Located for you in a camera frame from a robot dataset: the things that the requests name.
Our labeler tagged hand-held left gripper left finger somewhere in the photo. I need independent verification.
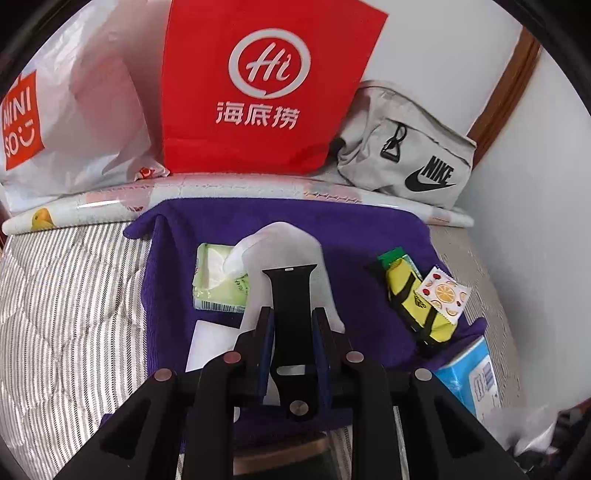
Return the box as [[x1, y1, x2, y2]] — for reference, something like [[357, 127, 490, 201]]
[[60, 308, 275, 480]]

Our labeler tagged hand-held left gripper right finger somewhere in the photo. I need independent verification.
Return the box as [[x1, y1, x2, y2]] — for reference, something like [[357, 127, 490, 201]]
[[313, 308, 527, 480]]

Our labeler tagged black watch strap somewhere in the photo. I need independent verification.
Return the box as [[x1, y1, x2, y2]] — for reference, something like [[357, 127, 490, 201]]
[[262, 264, 324, 422]]

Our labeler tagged white paper sheet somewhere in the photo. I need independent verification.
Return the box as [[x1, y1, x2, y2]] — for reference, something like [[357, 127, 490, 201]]
[[185, 318, 243, 372]]

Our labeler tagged light green tissue pack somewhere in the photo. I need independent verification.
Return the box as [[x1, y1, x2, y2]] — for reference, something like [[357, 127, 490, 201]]
[[191, 243, 250, 315]]

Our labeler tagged yellow pouch with black straps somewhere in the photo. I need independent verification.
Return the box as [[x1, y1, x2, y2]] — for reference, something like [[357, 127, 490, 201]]
[[367, 256, 458, 347]]

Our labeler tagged white sock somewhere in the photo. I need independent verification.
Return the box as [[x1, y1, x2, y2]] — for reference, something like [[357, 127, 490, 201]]
[[222, 222, 346, 423]]

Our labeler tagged green foil packet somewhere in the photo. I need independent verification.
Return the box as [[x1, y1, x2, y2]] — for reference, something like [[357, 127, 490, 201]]
[[376, 248, 423, 282]]

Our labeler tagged fruit print sachet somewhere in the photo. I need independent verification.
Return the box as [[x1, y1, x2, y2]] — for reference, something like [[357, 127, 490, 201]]
[[413, 265, 472, 324]]

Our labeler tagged dark green tea tin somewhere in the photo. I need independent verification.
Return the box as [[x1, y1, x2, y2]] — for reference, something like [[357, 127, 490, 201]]
[[233, 429, 356, 480]]

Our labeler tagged purple towel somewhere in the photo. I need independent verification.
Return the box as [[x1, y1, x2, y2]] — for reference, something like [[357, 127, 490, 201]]
[[100, 196, 489, 455]]

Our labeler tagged blue cardboard box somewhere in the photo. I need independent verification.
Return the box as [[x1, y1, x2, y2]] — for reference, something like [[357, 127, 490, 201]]
[[431, 335, 502, 425]]

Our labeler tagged rolled printed plastic sheet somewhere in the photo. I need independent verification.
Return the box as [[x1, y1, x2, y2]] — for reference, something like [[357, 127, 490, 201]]
[[2, 173, 475, 236]]

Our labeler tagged clear plastic wrapper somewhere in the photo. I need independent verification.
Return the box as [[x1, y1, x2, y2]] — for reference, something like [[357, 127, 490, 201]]
[[478, 404, 561, 455]]

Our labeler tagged grey waist bag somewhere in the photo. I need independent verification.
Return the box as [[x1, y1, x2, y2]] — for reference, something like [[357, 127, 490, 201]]
[[330, 79, 477, 210]]

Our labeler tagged red paper shopping bag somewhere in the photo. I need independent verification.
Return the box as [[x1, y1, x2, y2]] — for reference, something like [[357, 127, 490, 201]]
[[161, 0, 389, 176]]

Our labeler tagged white plastic shopping bag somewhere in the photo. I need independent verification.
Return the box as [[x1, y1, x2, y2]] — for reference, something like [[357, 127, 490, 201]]
[[0, 9, 171, 213]]

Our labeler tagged brown wooden door frame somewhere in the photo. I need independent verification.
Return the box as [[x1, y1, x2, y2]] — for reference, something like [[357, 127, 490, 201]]
[[464, 30, 543, 162]]

